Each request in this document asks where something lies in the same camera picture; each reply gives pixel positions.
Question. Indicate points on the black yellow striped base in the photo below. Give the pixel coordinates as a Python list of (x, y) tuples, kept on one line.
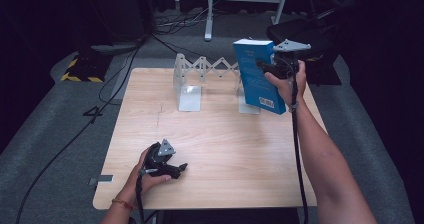
[(85, 69)]

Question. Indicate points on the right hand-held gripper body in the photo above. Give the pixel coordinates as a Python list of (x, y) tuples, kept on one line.
[(285, 62)]

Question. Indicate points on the person's left hand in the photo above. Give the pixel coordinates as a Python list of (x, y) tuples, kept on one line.
[(138, 180)]

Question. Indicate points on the expandable grey metal book rack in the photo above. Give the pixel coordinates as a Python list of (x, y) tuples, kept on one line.
[(190, 97)]

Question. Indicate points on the grey tape strip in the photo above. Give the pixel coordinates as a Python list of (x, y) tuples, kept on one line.
[(101, 179)]

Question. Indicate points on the black chair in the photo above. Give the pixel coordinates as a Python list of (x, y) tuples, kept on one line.
[(320, 27)]

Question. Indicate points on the blue book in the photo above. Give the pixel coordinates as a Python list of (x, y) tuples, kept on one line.
[(258, 77)]

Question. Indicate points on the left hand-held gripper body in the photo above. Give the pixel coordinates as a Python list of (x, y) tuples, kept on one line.
[(160, 162)]

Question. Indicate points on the person's right hand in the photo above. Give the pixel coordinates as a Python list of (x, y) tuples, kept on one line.
[(286, 89)]

